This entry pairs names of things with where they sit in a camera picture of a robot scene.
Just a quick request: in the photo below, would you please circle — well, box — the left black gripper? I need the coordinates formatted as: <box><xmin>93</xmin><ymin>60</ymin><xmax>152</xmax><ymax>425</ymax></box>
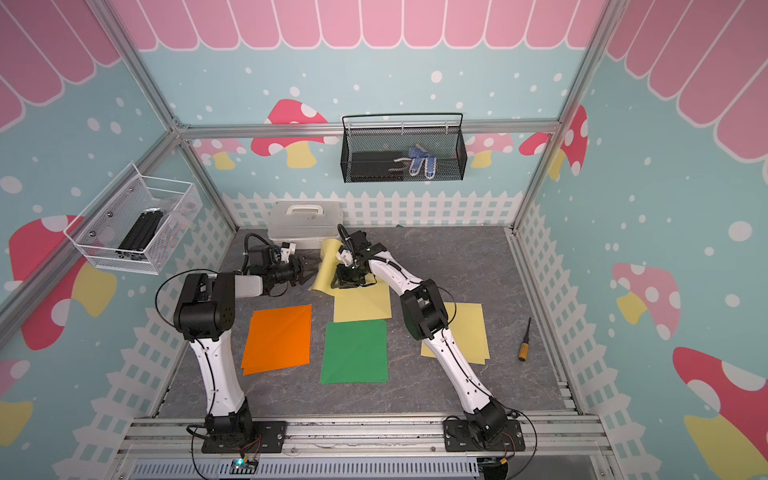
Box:
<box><xmin>266</xmin><ymin>252</ymin><xmax>320</xmax><ymax>286</ymax></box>

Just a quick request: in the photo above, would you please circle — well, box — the orange paper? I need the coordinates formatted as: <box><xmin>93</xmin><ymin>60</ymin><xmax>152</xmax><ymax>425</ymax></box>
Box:
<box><xmin>241</xmin><ymin>305</ymin><xmax>312</xmax><ymax>375</ymax></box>

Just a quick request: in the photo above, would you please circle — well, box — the small green paper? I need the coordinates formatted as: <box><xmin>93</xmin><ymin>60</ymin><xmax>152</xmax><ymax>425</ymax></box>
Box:
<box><xmin>320</xmin><ymin>320</ymin><xmax>389</xmax><ymax>385</ymax></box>

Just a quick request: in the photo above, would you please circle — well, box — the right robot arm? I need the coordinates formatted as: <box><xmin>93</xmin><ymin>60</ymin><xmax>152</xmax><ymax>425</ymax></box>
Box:
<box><xmin>332</xmin><ymin>224</ymin><xmax>524</xmax><ymax>451</ymax></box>

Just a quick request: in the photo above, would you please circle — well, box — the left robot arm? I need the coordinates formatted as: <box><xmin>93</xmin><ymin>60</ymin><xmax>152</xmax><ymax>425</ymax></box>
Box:
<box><xmin>160</xmin><ymin>232</ymin><xmax>321</xmax><ymax>464</ymax></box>

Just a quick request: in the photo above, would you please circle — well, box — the white plastic storage box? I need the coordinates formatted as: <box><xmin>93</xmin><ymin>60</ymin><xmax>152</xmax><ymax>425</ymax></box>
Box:
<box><xmin>267</xmin><ymin>200</ymin><xmax>343</xmax><ymax>250</ymax></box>

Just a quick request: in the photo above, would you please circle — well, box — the blue white item in basket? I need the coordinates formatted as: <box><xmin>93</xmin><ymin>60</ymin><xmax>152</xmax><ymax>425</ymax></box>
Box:
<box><xmin>394</xmin><ymin>145</ymin><xmax>437</xmax><ymax>180</ymax></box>

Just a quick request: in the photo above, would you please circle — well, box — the black box in white basket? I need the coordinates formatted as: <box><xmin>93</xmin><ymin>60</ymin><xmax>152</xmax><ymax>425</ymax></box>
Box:
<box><xmin>116</xmin><ymin>208</ymin><xmax>164</xmax><ymax>261</ymax></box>

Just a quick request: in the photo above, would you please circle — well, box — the small brown object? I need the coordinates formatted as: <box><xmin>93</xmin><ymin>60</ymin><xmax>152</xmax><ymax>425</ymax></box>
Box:
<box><xmin>518</xmin><ymin>318</ymin><xmax>532</xmax><ymax>362</ymax></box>

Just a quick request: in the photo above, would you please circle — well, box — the small green circuit board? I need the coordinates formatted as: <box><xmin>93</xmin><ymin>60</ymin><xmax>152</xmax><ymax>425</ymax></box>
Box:
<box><xmin>229</xmin><ymin>457</ymin><xmax>259</xmax><ymax>476</ymax></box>

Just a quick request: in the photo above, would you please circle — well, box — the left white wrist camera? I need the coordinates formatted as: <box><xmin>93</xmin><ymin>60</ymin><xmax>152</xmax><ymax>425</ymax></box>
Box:
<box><xmin>273</xmin><ymin>242</ymin><xmax>296</xmax><ymax>263</ymax></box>

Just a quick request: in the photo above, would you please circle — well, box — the black wire wall basket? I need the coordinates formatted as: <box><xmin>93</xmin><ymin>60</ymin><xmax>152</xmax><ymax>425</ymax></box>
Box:
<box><xmin>340</xmin><ymin>112</ymin><xmax>468</xmax><ymax>183</ymax></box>

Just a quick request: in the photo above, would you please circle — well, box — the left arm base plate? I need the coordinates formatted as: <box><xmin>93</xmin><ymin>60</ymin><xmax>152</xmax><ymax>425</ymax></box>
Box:
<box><xmin>201</xmin><ymin>421</ymin><xmax>287</xmax><ymax>454</ymax></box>

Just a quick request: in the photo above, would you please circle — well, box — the white wire wall basket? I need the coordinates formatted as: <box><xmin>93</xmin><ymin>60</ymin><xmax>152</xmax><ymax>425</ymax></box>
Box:
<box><xmin>64</xmin><ymin>164</ymin><xmax>202</xmax><ymax>275</ymax></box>

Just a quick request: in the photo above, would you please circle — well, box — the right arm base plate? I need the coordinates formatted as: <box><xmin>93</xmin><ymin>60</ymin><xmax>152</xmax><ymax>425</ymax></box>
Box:
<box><xmin>442</xmin><ymin>415</ymin><xmax>526</xmax><ymax>454</ymax></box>

